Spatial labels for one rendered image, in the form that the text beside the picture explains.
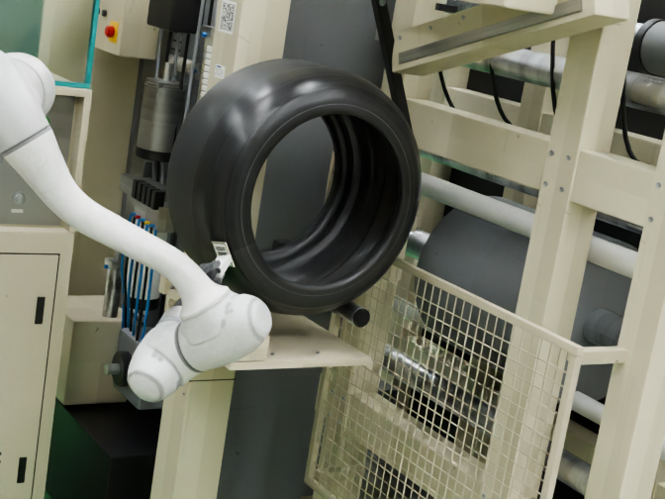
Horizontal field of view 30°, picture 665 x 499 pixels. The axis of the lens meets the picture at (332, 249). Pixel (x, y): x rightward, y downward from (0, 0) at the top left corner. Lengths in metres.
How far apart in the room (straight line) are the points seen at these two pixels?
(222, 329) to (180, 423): 0.98
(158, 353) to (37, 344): 1.07
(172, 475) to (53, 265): 0.62
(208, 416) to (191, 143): 0.79
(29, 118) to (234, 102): 0.57
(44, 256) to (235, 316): 1.14
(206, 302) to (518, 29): 0.96
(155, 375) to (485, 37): 1.09
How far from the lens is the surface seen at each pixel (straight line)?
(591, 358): 2.62
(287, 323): 3.05
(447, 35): 2.92
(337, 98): 2.66
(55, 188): 2.26
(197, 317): 2.21
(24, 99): 2.25
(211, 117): 2.68
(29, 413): 3.39
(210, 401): 3.16
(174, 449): 3.20
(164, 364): 2.27
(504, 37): 2.76
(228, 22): 2.99
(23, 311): 3.28
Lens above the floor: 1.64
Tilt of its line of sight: 12 degrees down
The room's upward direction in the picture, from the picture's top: 9 degrees clockwise
